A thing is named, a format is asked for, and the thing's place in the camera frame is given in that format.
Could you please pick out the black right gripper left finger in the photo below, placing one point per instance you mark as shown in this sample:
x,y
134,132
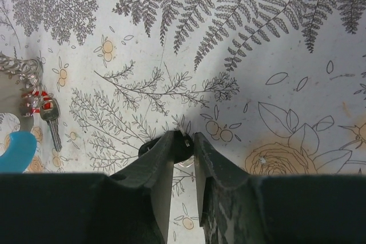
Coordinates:
x,y
130,206

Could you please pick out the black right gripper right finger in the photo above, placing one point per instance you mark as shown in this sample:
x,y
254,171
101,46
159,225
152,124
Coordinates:
x,y
237,207

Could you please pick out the key with black tag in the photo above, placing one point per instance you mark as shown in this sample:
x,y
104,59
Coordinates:
x,y
183,155

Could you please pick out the metal key organizer blue handle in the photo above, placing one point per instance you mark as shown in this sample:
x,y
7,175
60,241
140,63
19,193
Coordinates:
x,y
19,76

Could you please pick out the silver key on red tag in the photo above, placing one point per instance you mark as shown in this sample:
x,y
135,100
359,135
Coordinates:
x,y
50,112

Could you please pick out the red key tag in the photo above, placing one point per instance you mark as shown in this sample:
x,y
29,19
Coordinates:
x,y
34,102

